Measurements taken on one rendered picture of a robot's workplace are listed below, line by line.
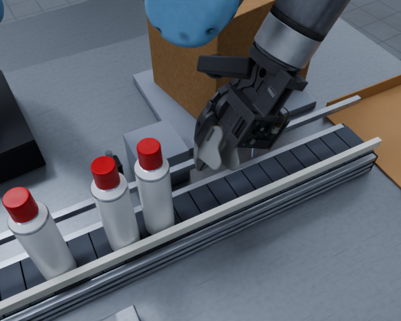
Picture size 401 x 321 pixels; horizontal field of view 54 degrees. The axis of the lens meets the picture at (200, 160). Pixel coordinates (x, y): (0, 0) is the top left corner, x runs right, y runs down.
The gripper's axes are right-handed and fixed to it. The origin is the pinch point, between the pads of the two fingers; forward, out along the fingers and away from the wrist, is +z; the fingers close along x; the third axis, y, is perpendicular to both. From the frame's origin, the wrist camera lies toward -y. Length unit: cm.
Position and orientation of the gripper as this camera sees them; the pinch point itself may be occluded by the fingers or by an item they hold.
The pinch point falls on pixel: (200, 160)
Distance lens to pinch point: 61.7
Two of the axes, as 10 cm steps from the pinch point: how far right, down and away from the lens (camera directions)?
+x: 7.7, 0.2, 6.4
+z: -4.4, 7.4, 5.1
